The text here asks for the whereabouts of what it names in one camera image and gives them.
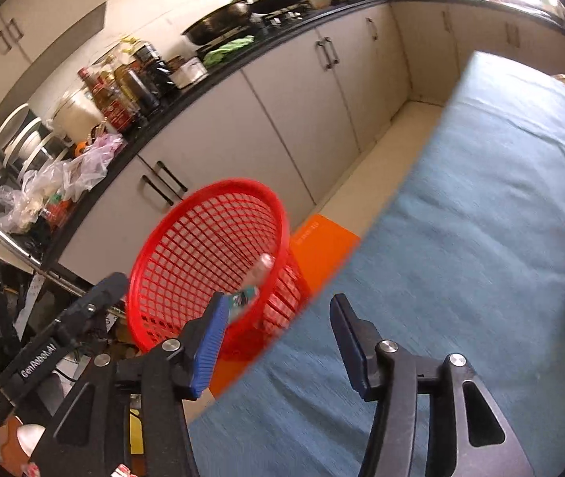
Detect teal tissue pack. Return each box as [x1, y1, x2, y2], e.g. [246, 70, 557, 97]
[228, 285, 259, 323]

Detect lower kitchen cabinets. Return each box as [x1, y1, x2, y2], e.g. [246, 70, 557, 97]
[56, 0, 565, 285]

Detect white gloved left hand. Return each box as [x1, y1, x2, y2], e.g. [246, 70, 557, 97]
[16, 423, 45, 458]

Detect blue table cloth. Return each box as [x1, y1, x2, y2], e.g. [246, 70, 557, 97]
[190, 53, 565, 476]

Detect red plastic basket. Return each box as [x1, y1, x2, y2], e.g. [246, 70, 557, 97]
[126, 179, 310, 361]

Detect plastic bags on counter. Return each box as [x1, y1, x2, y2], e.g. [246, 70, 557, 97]
[0, 134, 125, 234]

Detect white electric kettle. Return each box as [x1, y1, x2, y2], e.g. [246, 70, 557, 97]
[52, 89, 104, 144]

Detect sauce bottles group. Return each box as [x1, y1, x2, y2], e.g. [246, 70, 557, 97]
[78, 37, 180, 137]

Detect green cloth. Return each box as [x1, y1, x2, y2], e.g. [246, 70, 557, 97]
[203, 35, 255, 69]

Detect black frying pan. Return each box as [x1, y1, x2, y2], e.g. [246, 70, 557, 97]
[182, 0, 252, 47]

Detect upper wall cabinet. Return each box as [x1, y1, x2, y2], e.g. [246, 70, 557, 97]
[0, 0, 107, 124]

